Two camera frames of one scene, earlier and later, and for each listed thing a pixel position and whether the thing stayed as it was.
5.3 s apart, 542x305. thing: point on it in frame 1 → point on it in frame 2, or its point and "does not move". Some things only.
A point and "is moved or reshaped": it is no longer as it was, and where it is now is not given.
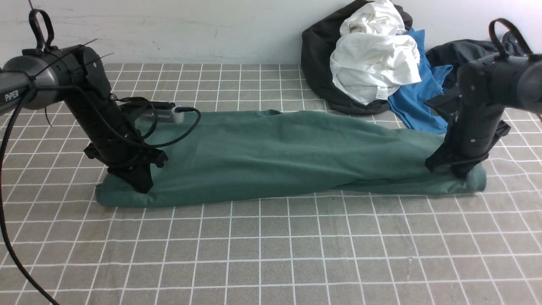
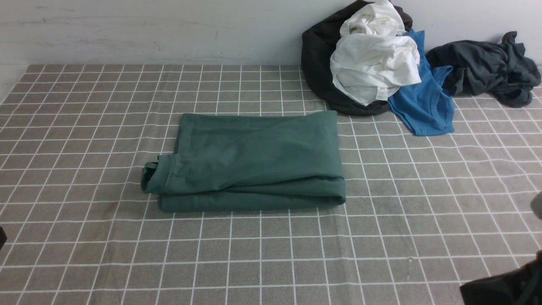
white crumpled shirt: x=375 y=54 does not move
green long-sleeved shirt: x=212 y=156 is moved or reshaped
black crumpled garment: x=319 y=41 does not move
